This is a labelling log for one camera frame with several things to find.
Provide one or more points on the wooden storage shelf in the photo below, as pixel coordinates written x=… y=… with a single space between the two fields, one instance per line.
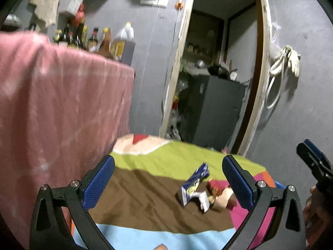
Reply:
x=205 y=39

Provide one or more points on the beige towel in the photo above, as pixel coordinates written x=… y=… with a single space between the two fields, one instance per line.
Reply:
x=46 y=2

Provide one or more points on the orange brown sauce bottle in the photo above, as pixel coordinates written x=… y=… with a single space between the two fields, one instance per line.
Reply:
x=105 y=44

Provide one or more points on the green glass bottle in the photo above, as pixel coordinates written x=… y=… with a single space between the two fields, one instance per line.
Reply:
x=57 y=37

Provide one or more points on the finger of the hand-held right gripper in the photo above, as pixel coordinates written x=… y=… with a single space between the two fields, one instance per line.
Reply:
x=317 y=152
x=311 y=161

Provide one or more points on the black wok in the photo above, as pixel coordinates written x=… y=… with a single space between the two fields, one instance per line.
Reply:
x=219 y=71

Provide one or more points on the white torn wrapper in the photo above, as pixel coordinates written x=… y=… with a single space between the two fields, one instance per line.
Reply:
x=204 y=200

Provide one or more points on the red plastic bag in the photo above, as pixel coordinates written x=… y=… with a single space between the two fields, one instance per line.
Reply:
x=79 y=15

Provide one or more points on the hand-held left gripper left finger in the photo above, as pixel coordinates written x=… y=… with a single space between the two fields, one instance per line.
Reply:
x=98 y=182

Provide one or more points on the blue snack wrapper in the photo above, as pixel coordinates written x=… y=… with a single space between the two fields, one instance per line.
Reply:
x=193 y=182

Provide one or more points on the grey utensil holder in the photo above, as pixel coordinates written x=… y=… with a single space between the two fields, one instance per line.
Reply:
x=71 y=5

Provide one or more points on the large oil jug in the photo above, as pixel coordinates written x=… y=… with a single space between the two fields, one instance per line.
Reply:
x=124 y=47

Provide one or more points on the wooden door frame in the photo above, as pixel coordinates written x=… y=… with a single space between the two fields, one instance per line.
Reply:
x=179 y=57

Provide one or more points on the soy sauce bottle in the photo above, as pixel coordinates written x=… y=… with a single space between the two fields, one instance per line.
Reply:
x=93 y=41

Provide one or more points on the person's left hand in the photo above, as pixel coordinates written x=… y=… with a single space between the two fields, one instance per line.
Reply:
x=160 y=247

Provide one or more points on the white rubber gloves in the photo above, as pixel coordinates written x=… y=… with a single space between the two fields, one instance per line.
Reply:
x=294 y=61

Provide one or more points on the wall socket panel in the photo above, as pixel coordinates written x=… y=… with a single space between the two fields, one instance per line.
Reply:
x=154 y=1

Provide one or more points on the red small packet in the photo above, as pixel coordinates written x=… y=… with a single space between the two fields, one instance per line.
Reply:
x=214 y=186

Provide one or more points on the pink checked cloth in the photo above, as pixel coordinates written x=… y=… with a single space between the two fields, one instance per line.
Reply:
x=59 y=114

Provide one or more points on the person's right hand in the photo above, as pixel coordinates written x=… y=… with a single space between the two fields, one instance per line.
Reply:
x=318 y=218

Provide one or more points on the colourful patchwork blanket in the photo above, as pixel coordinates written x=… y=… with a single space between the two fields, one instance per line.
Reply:
x=156 y=208

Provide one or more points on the metal pot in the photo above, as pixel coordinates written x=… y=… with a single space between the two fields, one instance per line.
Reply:
x=200 y=63

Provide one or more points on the clear plastic bag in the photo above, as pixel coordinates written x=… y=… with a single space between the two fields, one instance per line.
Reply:
x=274 y=41

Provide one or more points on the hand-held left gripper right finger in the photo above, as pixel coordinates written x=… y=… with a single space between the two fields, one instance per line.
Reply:
x=238 y=182

